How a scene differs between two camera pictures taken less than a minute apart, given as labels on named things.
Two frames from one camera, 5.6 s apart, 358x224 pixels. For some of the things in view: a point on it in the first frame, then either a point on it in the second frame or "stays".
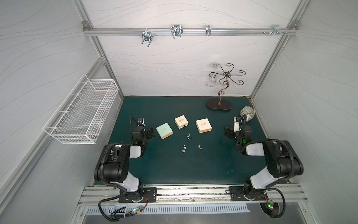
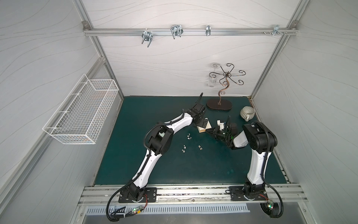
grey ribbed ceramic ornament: (248, 111) stays
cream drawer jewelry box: (203, 125) stays
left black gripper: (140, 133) to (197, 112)
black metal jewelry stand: (220, 104) stays
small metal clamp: (208, 30) stays
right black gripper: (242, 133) to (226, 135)
